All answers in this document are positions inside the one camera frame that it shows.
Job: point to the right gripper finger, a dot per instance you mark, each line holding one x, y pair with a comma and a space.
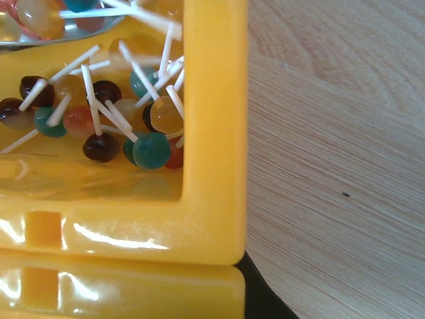
261, 301

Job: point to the yellow lollipop bin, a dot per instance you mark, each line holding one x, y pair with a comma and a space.
66, 185

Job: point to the metal scoop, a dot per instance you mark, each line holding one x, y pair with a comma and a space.
13, 37

